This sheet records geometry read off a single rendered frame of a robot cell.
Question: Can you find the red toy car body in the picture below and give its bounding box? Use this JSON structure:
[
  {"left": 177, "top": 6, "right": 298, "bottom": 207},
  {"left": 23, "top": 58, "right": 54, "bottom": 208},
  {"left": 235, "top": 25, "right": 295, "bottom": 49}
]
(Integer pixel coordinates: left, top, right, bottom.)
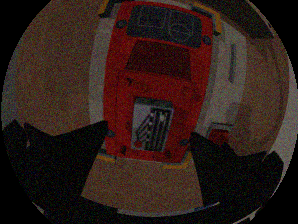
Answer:
[{"left": 102, "top": 0, "right": 213, "bottom": 164}]

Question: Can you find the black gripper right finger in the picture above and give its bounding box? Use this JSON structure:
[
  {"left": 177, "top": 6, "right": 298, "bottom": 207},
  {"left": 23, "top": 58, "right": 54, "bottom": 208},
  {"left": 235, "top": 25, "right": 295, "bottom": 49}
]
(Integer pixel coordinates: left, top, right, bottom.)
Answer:
[{"left": 189, "top": 132, "right": 267, "bottom": 208}]

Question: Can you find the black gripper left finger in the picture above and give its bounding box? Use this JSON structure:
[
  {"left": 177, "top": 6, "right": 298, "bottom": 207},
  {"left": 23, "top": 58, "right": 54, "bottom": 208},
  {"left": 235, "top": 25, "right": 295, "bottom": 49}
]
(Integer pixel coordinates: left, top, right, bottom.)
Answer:
[{"left": 24, "top": 120, "right": 108, "bottom": 197}]

